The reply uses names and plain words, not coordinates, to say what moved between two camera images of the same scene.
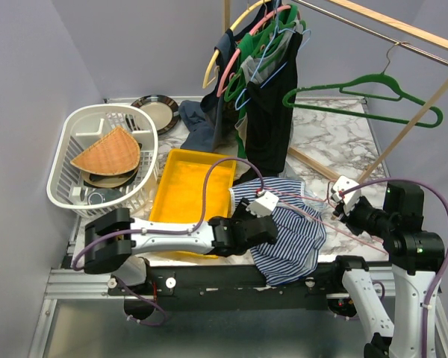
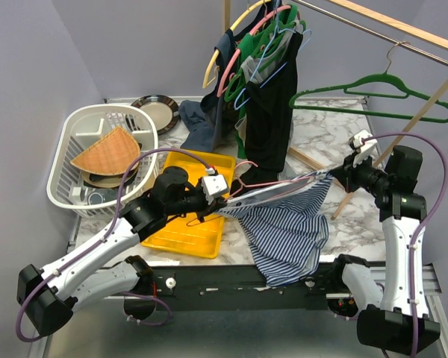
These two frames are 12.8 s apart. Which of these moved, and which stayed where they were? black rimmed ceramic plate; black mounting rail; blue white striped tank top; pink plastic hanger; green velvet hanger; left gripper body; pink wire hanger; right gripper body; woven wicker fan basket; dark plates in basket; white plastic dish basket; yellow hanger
Moved: right gripper body; pink wire hanger; left gripper body; green velvet hanger; blue white striped tank top
Stayed: black mounting rail; dark plates in basket; pink plastic hanger; yellow hanger; black rimmed ceramic plate; woven wicker fan basket; white plastic dish basket
